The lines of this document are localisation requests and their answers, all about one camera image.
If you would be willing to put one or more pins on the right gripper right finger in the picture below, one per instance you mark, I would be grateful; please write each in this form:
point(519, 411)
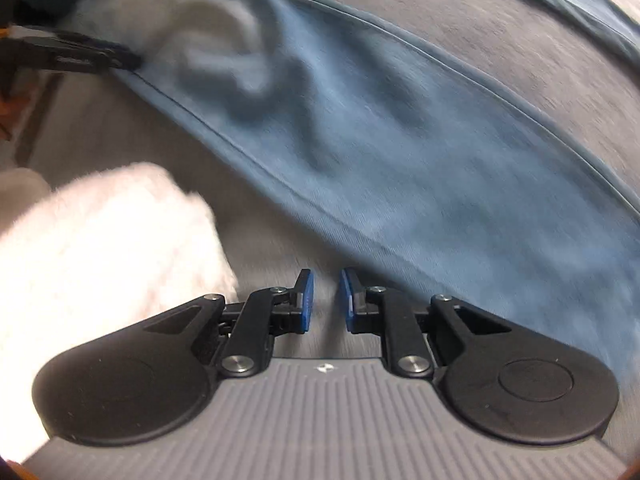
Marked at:
point(503, 379)

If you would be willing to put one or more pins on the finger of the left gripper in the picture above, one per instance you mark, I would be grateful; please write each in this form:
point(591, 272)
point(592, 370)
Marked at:
point(53, 49)

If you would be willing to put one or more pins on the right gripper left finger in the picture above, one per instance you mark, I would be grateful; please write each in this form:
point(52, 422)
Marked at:
point(150, 378)

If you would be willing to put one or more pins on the blue denim jeans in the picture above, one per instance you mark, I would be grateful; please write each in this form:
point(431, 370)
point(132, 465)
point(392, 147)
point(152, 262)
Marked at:
point(412, 161)

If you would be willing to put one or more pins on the white fluffy sleeve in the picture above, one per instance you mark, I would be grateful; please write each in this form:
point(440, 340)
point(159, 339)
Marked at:
point(102, 252)

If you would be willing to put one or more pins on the grey bed sheet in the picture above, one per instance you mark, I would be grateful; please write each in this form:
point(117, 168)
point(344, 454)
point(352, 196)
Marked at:
point(555, 66)

